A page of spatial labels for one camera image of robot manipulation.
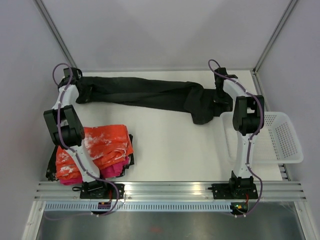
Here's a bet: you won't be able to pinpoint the aluminium mounting rail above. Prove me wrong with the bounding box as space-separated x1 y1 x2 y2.
33 181 307 202

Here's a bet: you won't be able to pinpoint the white plastic basket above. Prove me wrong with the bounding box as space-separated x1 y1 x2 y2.
220 111 304 164

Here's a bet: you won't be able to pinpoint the white slotted cable duct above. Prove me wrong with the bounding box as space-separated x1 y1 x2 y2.
45 201 232 213

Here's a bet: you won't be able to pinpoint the pink folded trousers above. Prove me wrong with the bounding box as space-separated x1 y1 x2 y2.
58 154 134 186

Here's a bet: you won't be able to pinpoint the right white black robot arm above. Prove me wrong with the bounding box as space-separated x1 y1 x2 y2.
213 67 265 198

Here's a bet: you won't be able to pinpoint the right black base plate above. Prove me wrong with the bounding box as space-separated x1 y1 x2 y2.
208 183 258 200

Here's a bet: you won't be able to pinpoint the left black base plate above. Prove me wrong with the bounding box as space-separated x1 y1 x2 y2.
79 181 125 200

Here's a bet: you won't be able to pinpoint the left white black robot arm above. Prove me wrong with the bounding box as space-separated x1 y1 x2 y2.
43 63 101 183

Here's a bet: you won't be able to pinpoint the orange white folded trousers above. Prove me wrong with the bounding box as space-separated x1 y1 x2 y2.
55 124 134 185

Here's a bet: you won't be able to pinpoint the left aluminium frame post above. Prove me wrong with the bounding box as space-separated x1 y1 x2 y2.
33 0 78 68

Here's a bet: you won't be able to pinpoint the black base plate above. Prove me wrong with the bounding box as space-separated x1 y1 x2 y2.
79 181 125 200
208 183 258 200

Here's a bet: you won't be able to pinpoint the aluminium frame post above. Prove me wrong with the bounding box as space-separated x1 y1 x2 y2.
33 0 78 68
252 0 299 75

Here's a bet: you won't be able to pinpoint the right aluminium frame post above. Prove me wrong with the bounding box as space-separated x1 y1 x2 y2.
252 0 299 75

